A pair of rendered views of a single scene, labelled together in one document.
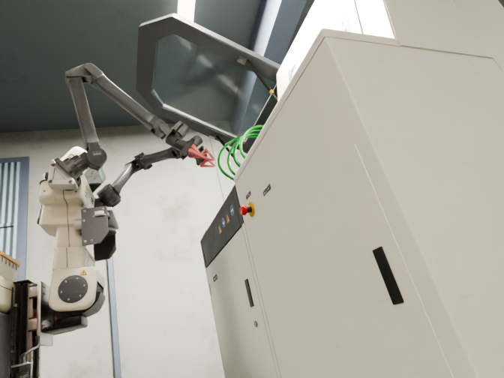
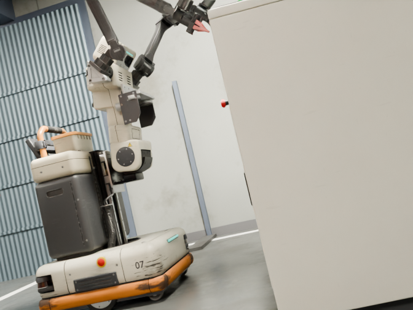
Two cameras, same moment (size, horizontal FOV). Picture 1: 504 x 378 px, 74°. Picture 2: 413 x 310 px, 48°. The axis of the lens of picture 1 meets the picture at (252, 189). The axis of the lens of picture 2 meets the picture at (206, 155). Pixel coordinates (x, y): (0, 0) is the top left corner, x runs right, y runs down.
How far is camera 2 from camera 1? 102 cm
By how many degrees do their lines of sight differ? 35
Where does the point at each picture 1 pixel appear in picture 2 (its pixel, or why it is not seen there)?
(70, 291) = (124, 158)
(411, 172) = (257, 130)
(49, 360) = (145, 185)
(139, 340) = (216, 170)
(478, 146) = (332, 93)
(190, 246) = not seen: hidden behind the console
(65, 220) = (110, 103)
